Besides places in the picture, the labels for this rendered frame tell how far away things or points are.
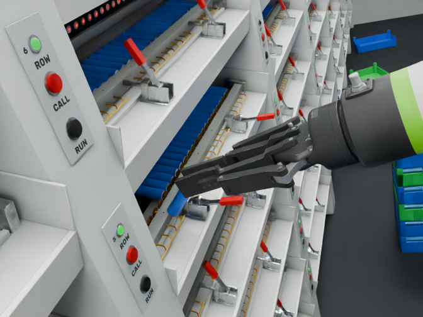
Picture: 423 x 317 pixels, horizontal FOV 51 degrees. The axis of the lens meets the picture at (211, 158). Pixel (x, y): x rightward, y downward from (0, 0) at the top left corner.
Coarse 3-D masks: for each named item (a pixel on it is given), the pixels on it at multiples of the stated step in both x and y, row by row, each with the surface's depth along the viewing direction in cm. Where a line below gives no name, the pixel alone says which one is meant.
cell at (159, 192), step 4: (140, 188) 70; (144, 188) 70; (148, 188) 70; (152, 188) 70; (156, 188) 71; (136, 192) 71; (140, 192) 70; (144, 192) 70; (148, 192) 70; (152, 192) 70; (156, 192) 70; (160, 192) 70; (144, 196) 71; (148, 196) 70; (152, 196) 70; (156, 196) 70; (160, 196) 70
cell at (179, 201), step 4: (180, 192) 62; (176, 196) 63; (180, 196) 62; (172, 200) 64; (176, 200) 63; (180, 200) 62; (184, 200) 62; (172, 204) 64; (176, 204) 63; (180, 204) 63; (168, 208) 65; (172, 208) 64; (176, 208) 64; (180, 208) 64; (168, 212) 65; (172, 212) 64; (176, 212) 64
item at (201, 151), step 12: (240, 84) 102; (228, 96) 97; (228, 108) 92; (216, 120) 88; (216, 132) 85; (204, 144) 81; (192, 156) 77; (204, 156) 79; (168, 204) 67; (156, 216) 64; (168, 216) 65; (156, 228) 62; (156, 240) 62
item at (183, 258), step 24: (240, 72) 102; (264, 72) 101; (264, 96) 102; (216, 192) 73; (144, 216) 68; (216, 216) 71; (168, 240) 64; (192, 240) 64; (168, 264) 60; (192, 264) 60
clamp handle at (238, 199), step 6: (198, 198) 67; (222, 198) 66; (228, 198) 66; (234, 198) 65; (240, 198) 65; (198, 204) 67; (204, 204) 67; (210, 204) 66; (216, 204) 66; (222, 204) 66; (228, 204) 65; (234, 204) 65
